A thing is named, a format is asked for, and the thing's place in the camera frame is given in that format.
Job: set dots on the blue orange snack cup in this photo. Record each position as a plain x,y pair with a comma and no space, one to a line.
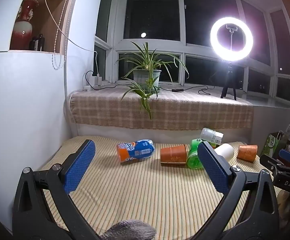
138,150

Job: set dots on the white plastic cup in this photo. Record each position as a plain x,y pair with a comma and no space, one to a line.
226,151

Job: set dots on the grey gloved left hand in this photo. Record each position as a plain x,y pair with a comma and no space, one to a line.
130,229

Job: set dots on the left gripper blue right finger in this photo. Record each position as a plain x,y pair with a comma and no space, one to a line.
213,166

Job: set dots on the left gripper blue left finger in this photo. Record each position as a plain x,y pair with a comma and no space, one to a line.
32,218

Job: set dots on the red white ceramic vase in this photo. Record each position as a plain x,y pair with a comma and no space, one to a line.
22,30

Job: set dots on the orange paper cup right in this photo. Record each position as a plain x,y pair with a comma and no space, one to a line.
247,152

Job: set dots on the spider plant in pot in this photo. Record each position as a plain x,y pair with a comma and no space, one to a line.
143,78

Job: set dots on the ring light on tripod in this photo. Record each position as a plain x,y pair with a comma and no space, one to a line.
230,55

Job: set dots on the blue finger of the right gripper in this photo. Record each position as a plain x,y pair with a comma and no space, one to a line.
284,155

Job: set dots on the white power strip with chargers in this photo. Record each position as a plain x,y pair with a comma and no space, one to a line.
93,83

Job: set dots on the plaid sill cloth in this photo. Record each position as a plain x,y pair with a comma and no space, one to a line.
185,111

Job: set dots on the small black bottle on shelf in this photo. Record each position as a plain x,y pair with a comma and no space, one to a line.
37,43

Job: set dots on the green white paper bag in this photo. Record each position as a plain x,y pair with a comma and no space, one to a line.
274,143

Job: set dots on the green plastic cup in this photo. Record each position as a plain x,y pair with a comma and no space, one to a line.
193,161

